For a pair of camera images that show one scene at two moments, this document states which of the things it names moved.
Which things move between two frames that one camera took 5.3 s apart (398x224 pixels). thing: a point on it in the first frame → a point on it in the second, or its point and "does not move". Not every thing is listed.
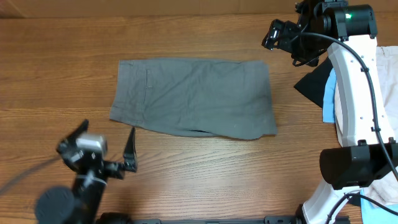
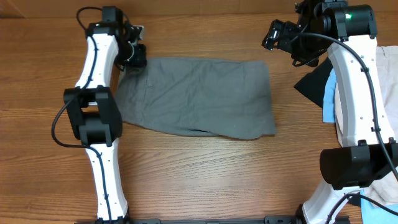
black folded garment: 313,86 does not move
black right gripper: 286,29 does not move
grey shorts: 226,99 does not move
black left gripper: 117,171 → 141,59
